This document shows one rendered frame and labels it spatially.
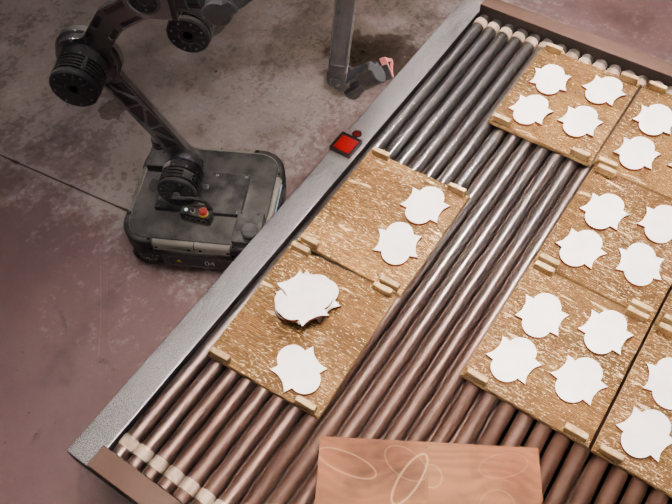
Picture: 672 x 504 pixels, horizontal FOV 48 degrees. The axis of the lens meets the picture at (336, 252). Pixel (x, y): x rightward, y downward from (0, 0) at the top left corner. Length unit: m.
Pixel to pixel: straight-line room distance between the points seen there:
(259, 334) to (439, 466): 0.60
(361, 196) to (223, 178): 1.10
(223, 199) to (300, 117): 0.81
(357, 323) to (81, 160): 2.15
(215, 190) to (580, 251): 1.61
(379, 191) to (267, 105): 1.69
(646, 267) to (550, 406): 0.51
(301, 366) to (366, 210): 0.54
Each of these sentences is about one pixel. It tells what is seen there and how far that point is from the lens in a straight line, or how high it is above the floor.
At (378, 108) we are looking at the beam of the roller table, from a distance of 2.57.
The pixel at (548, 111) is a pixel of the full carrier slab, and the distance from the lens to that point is 2.58.
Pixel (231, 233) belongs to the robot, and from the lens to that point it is 3.12.
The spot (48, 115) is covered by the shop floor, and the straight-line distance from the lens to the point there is 4.15.
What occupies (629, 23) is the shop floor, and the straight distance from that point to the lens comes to 4.53.
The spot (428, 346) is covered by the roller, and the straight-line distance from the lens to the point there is 2.05.
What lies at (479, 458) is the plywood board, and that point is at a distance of 1.82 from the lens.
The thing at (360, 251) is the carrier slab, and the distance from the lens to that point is 2.18.
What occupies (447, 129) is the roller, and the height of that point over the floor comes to 0.92.
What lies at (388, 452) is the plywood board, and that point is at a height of 1.04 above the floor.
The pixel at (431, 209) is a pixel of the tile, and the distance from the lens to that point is 2.26.
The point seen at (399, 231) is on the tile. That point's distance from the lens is 2.20.
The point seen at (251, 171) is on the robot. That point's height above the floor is 0.24.
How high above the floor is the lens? 2.74
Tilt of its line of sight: 56 degrees down
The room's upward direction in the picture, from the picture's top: 3 degrees counter-clockwise
